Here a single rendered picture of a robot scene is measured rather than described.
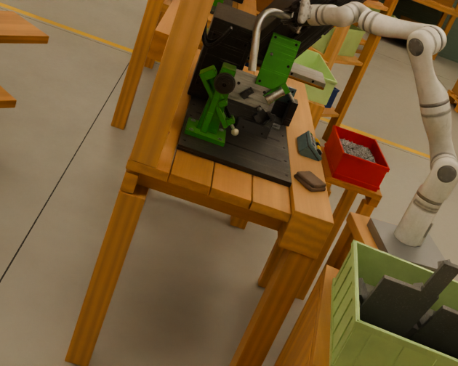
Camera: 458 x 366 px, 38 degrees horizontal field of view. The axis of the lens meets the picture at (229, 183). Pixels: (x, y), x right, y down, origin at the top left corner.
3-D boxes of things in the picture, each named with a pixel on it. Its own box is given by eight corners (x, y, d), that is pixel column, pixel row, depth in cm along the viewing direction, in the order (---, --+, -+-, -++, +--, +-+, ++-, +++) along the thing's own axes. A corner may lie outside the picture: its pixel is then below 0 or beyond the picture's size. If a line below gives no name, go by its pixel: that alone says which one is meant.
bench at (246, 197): (245, 221, 389) (303, 86, 352) (238, 413, 255) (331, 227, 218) (131, 184, 381) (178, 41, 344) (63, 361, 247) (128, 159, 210)
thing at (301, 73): (319, 78, 289) (322, 72, 288) (323, 90, 275) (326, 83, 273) (235, 48, 285) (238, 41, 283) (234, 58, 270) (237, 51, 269)
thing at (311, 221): (294, 108, 358) (304, 83, 351) (316, 260, 223) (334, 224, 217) (270, 99, 356) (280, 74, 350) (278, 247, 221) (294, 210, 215)
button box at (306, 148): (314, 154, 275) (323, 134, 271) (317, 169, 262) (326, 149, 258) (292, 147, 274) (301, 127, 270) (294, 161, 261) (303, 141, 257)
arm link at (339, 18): (315, 29, 233) (331, 21, 238) (347, 28, 222) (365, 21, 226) (311, 9, 231) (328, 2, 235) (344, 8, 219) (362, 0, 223)
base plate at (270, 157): (280, 89, 333) (281, 86, 332) (289, 187, 234) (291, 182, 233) (201, 61, 328) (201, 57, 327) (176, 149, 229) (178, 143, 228)
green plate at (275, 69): (279, 91, 270) (297, 42, 266) (282, 93, 262) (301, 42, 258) (252, 81, 268) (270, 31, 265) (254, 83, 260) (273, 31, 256)
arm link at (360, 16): (350, 16, 233) (382, 27, 224) (334, 24, 228) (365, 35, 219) (352, -3, 228) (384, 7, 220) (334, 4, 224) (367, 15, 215)
